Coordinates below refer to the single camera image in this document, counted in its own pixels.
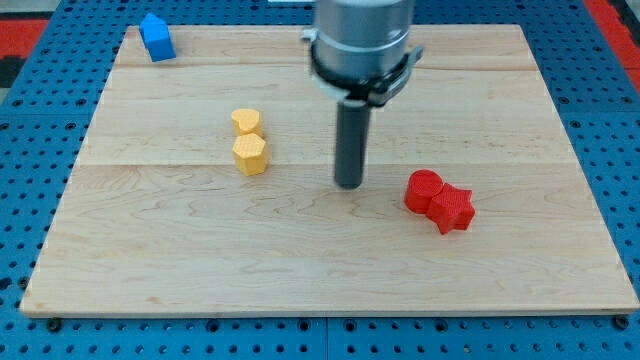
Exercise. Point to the yellow heart block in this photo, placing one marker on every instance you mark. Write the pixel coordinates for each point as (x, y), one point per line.
(247, 121)

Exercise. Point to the red cylinder block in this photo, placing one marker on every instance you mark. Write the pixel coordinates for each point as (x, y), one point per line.
(423, 185)

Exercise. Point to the yellow hexagon block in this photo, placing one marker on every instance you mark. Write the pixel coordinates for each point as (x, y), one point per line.
(250, 154)

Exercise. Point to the light wooden board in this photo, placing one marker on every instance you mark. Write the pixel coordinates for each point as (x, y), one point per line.
(156, 220)

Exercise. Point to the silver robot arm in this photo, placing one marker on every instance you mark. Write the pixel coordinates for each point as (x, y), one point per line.
(359, 56)

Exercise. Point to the blue pentagon block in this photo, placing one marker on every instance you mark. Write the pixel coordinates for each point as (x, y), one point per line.
(156, 38)

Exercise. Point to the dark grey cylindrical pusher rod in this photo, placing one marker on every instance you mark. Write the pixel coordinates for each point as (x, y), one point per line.
(352, 124)

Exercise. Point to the red star block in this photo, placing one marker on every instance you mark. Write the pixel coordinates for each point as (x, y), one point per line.
(451, 209)

